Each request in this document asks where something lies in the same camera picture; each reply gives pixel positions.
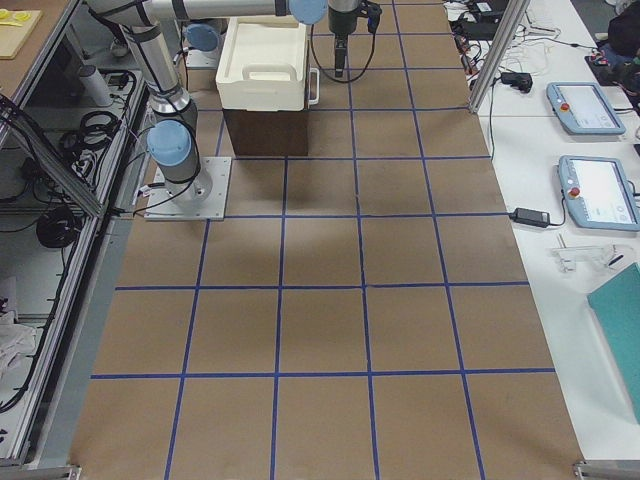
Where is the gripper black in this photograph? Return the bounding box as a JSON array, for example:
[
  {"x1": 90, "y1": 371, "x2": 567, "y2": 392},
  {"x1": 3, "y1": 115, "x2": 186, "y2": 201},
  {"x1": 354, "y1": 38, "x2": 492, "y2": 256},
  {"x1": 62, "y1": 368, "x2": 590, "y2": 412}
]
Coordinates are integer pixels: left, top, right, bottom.
[{"x1": 328, "y1": 0, "x2": 379, "y2": 78}]

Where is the dark wooden drawer cabinet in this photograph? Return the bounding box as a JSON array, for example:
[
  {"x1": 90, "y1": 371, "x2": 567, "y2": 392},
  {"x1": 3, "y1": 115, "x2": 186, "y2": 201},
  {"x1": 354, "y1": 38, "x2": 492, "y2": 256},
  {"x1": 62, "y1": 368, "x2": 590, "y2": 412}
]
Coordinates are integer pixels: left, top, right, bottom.
[{"x1": 223, "y1": 67, "x2": 321, "y2": 157}]

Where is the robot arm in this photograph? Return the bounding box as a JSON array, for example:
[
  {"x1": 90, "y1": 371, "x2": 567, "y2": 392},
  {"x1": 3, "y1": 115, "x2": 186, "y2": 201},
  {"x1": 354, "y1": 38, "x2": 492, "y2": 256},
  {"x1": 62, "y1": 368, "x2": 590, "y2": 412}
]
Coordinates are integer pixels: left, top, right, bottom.
[{"x1": 88, "y1": 1, "x2": 382, "y2": 199}]

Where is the cream plastic tray box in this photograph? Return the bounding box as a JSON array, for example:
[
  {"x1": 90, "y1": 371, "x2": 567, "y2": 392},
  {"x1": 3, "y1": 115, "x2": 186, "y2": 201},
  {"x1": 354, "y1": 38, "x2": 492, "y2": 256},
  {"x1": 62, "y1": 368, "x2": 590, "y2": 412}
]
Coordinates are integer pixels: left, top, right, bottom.
[{"x1": 216, "y1": 16, "x2": 308, "y2": 112}]

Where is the upper teach pendant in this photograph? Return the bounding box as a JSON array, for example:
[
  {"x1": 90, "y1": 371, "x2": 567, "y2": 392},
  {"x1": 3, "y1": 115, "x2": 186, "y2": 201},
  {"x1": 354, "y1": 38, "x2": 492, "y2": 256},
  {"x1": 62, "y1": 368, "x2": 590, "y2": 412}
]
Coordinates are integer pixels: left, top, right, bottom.
[{"x1": 546, "y1": 82, "x2": 626, "y2": 135}]

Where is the teach pendant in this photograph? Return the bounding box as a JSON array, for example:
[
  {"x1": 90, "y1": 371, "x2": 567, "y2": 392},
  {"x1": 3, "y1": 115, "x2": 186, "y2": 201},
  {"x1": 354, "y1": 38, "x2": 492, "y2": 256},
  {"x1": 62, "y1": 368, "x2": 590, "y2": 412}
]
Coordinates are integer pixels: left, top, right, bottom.
[
  {"x1": 546, "y1": 82, "x2": 626, "y2": 135},
  {"x1": 557, "y1": 155, "x2": 639, "y2": 232}
]

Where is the black power adapter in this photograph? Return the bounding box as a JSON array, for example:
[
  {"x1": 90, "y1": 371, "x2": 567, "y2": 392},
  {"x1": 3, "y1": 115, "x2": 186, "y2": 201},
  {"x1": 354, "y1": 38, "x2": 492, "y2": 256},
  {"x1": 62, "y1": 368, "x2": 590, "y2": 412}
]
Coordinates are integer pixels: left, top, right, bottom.
[{"x1": 509, "y1": 207, "x2": 551, "y2": 228}]

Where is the lower teach pendant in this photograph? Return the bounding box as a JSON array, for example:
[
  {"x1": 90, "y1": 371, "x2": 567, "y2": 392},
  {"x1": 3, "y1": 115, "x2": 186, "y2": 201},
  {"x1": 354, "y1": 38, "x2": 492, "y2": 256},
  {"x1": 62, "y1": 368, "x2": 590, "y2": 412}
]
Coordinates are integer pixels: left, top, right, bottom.
[{"x1": 557, "y1": 155, "x2": 639, "y2": 232}]

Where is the wooden board with yellow parts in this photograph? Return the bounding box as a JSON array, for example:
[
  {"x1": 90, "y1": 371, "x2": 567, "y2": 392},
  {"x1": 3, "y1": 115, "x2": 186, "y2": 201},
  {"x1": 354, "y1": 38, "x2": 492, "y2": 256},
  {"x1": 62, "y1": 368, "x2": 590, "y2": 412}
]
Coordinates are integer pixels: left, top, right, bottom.
[{"x1": 0, "y1": 8, "x2": 42, "y2": 60}]

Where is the clear acrylic stand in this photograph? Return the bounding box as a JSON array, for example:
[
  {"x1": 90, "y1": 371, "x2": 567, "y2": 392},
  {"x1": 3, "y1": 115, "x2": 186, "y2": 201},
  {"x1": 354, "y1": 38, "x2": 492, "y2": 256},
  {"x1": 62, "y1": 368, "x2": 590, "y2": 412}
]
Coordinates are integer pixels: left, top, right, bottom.
[{"x1": 550, "y1": 235, "x2": 637, "y2": 273}]

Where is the teal foam block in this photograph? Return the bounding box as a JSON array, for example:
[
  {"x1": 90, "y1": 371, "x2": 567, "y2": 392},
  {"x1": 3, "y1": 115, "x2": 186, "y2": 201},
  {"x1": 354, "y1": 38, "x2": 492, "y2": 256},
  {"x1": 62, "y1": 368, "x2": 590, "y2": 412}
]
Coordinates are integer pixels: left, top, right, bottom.
[{"x1": 587, "y1": 263, "x2": 639, "y2": 409}]

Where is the white crumpled cloth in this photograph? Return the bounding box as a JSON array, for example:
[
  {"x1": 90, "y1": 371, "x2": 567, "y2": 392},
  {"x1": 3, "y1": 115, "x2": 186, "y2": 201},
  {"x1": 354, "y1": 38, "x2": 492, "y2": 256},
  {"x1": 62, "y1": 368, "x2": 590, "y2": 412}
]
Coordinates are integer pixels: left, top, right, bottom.
[{"x1": 0, "y1": 277, "x2": 36, "y2": 386}]

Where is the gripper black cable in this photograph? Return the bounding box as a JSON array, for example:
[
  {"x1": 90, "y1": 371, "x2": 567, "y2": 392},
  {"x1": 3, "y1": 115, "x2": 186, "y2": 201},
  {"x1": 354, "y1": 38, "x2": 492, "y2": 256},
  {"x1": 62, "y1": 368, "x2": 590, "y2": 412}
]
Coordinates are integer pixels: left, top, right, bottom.
[{"x1": 308, "y1": 19, "x2": 377, "y2": 84}]

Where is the aluminium frame post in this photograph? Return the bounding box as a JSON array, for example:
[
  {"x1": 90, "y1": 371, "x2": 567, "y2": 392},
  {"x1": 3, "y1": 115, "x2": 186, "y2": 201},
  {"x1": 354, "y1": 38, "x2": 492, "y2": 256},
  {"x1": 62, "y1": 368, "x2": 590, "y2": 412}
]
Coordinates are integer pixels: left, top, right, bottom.
[{"x1": 468, "y1": 0, "x2": 530, "y2": 114}]

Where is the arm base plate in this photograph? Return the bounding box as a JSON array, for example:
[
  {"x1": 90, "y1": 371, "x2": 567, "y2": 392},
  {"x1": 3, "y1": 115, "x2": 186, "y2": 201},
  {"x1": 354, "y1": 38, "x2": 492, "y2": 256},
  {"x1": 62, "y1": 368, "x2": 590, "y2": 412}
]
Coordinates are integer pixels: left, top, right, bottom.
[{"x1": 143, "y1": 157, "x2": 232, "y2": 221}]

